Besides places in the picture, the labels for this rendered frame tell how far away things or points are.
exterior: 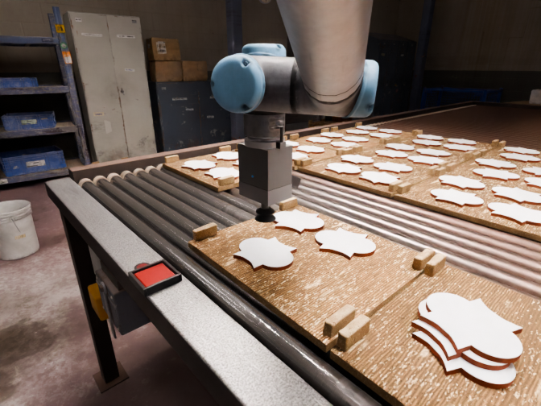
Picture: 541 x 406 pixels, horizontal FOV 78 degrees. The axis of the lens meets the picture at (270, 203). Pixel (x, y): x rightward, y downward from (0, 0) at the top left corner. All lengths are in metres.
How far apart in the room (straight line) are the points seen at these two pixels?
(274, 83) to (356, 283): 0.38
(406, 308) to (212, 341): 0.32
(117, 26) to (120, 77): 0.58
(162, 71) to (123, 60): 0.57
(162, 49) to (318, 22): 5.01
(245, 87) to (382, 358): 0.41
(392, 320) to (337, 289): 0.11
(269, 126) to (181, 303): 0.35
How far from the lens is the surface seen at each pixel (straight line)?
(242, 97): 0.46
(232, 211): 0.98
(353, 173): 1.27
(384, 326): 0.57
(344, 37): 0.30
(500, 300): 0.71
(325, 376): 0.51
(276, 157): 0.60
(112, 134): 4.98
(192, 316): 0.61
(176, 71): 5.34
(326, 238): 0.77
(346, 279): 0.66
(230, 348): 0.55
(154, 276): 0.70
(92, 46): 4.91
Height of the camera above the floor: 1.30
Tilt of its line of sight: 22 degrees down
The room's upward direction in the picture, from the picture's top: straight up
